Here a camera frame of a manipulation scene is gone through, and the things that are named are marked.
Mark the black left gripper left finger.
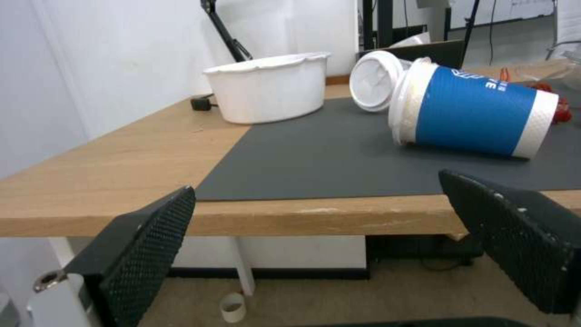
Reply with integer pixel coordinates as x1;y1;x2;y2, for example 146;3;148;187
32;185;197;327

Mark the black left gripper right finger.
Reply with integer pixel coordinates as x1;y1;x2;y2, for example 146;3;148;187
438;169;581;315

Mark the clear plastic bag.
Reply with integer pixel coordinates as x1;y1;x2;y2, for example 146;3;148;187
511;38;581;90

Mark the white table leg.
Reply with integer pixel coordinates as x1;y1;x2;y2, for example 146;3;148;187
230;237;256;296

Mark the white tape roll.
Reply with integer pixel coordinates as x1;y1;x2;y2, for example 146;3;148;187
220;293;248;322

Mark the blue sleeved paper cup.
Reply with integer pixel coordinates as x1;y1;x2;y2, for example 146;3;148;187
387;57;560;160

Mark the red snack wrapper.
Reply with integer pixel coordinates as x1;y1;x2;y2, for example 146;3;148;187
528;81;574;124

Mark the dark grey desk mat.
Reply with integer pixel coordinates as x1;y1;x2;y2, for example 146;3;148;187
195;97;581;202

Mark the white plastic cup lid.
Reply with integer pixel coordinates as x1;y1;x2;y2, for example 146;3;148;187
350;51;404;114

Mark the black tripod leg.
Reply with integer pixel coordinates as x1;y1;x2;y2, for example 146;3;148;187
460;0;481;67

